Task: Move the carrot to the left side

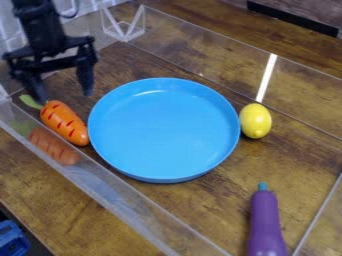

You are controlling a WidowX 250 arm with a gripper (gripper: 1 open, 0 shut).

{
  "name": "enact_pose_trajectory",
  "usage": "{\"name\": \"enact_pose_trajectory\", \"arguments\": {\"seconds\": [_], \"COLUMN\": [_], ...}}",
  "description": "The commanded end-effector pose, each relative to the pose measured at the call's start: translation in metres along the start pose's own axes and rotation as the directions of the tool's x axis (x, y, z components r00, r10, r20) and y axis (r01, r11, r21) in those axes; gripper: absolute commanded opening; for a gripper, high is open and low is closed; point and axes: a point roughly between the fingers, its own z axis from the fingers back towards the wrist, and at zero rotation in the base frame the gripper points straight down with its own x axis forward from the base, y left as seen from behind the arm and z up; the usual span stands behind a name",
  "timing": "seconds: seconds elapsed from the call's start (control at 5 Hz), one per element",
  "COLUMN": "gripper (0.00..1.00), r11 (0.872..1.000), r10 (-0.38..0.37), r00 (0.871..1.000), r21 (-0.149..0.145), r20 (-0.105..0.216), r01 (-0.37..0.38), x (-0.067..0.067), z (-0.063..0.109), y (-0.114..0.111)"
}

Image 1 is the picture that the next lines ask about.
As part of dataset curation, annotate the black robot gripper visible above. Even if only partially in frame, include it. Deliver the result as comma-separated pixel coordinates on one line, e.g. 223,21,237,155
3,0,98,105

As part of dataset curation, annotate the orange toy carrot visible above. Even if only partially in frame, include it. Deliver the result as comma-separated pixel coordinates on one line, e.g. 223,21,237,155
20,94,90,146

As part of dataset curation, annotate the white sheer curtain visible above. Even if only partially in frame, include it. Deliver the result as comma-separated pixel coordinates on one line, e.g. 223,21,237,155
0,0,131,63

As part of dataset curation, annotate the blue round plate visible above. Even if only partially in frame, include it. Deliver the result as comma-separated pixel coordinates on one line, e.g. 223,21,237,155
88,78,241,183

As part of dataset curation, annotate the yellow toy lemon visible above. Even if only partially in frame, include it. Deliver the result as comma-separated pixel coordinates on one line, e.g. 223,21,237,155
239,103,273,139

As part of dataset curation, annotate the dark wooden ledge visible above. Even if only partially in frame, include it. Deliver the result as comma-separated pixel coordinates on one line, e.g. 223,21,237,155
246,0,342,39

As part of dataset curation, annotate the blue plastic object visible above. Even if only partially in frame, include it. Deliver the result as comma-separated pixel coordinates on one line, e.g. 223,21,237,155
0,220,31,256

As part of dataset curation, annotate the purple toy eggplant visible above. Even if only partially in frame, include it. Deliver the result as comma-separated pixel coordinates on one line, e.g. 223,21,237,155
247,182,289,256

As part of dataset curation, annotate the clear acrylic enclosure wall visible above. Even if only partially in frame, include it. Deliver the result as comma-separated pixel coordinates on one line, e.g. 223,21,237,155
0,0,342,256

